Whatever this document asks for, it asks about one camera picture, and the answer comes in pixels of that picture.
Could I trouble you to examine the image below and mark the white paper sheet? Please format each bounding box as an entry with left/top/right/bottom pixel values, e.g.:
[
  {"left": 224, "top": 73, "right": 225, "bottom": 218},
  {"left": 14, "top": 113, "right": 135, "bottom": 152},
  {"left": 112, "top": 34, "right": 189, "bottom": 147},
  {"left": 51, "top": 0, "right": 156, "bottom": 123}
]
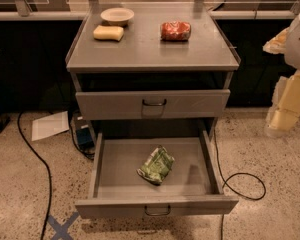
[{"left": 32, "top": 111, "right": 69, "bottom": 141}]

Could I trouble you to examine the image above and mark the open middle drawer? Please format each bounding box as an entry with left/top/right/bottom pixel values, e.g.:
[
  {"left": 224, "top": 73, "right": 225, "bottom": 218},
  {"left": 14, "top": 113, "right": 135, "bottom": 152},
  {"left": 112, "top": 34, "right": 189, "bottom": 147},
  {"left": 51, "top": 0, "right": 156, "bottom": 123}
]
[{"left": 76, "top": 130, "right": 238, "bottom": 219}]

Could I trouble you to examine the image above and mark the closed top drawer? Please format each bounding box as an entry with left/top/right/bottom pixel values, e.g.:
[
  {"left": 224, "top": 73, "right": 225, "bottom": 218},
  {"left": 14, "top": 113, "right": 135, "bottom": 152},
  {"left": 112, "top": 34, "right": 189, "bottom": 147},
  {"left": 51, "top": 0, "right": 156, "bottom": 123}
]
[{"left": 76, "top": 89, "right": 230, "bottom": 120}]

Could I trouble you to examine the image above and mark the white bowl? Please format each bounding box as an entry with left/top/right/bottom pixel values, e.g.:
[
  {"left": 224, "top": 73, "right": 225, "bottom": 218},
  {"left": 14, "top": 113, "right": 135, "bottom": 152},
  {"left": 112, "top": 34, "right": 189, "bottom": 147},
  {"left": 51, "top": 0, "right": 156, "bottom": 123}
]
[{"left": 101, "top": 8, "right": 134, "bottom": 27}]

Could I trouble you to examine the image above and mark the grey drawer cabinet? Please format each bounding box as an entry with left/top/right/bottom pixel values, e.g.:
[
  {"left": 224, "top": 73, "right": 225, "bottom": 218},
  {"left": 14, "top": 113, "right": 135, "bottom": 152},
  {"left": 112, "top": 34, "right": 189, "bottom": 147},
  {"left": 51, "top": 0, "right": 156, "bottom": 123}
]
[{"left": 66, "top": 2, "right": 239, "bottom": 140}]

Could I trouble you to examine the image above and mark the green jalapeno chip bag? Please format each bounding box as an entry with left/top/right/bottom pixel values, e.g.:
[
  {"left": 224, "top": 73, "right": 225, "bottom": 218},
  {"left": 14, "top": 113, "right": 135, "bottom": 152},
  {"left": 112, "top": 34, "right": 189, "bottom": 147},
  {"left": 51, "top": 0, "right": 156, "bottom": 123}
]
[{"left": 137, "top": 146, "right": 175, "bottom": 186}]

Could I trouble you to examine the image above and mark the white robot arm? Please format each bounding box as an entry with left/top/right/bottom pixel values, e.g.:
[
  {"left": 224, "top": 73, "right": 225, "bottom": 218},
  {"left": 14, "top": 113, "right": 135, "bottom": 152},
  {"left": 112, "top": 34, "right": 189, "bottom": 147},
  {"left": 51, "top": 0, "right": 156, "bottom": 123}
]
[{"left": 263, "top": 13, "right": 300, "bottom": 137}]

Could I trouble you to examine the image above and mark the red chip bag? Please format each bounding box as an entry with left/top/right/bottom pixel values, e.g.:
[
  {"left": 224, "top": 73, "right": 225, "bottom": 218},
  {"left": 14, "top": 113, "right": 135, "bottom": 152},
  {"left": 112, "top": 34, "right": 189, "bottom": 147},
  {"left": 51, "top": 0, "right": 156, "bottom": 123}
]
[{"left": 160, "top": 21, "right": 191, "bottom": 41}]

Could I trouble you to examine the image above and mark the yellow sponge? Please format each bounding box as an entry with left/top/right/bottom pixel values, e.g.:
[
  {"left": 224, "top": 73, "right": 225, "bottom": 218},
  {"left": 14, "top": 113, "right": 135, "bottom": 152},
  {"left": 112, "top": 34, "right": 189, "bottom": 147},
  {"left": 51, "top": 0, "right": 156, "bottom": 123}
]
[{"left": 93, "top": 25, "right": 124, "bottom": 41}]

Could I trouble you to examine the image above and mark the blue floor tape cross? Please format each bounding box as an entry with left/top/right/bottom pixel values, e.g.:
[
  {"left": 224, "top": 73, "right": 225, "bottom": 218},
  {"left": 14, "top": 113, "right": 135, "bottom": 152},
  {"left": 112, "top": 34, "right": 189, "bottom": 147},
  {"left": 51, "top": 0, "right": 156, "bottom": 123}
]
[{"left": 48, "top": 212, "right": 79, "bottom": 240}]

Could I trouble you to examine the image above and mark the black cable left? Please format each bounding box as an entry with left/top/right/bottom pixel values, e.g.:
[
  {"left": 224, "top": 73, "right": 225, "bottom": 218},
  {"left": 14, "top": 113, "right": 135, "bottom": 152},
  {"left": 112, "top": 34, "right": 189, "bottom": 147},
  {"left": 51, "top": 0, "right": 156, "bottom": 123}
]
[{"left": 16, "top": 110, "right": 53, "bottom": 240}]

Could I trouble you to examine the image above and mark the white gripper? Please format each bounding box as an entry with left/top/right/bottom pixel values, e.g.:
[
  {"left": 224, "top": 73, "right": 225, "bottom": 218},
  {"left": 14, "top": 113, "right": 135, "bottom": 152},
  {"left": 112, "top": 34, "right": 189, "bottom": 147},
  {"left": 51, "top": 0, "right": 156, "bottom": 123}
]
[{"left": 263, "top": 28, "right": 300, "bottom": 137}]

